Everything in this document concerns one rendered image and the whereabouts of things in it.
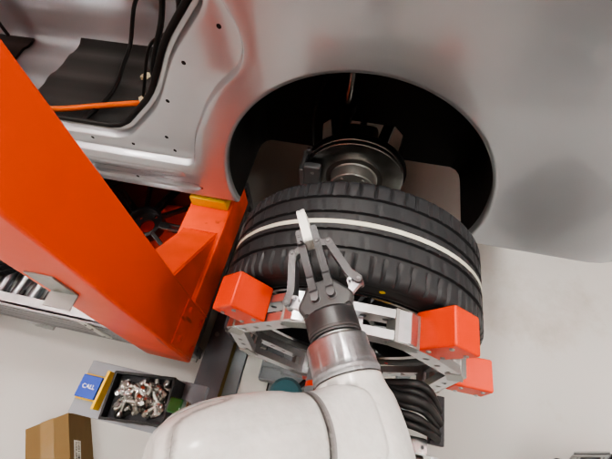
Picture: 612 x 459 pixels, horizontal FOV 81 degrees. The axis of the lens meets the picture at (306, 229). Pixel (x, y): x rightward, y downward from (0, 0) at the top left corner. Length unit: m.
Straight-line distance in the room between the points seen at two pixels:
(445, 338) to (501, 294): 1.49
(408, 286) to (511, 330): 1.45
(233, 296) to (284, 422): 0.38
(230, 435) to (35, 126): 0.47
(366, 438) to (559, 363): 1.81
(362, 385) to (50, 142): 0.54
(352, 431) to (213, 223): 1.05
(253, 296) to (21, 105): 0.47
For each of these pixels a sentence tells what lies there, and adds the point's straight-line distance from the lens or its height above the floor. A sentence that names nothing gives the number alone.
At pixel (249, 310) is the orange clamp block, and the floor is 1.10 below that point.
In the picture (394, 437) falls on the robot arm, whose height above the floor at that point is 1.34.
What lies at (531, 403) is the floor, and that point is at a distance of 2.06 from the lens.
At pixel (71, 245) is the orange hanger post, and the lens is 0.70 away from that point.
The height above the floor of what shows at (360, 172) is 0.92.
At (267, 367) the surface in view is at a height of 0.15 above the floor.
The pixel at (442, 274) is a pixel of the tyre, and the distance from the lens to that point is 0.76.
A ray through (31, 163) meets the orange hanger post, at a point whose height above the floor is 1.42.
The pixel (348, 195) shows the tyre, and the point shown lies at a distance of 0.77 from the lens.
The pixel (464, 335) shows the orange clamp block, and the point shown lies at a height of 1.15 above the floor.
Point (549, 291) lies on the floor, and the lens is 2.32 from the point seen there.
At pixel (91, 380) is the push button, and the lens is 1.51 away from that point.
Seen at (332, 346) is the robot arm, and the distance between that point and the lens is 0.48.
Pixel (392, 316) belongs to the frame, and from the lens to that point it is 0.72.
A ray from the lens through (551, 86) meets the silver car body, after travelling 0.89.
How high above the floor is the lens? 1.78
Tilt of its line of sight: 58 degrees down
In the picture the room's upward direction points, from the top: straight up
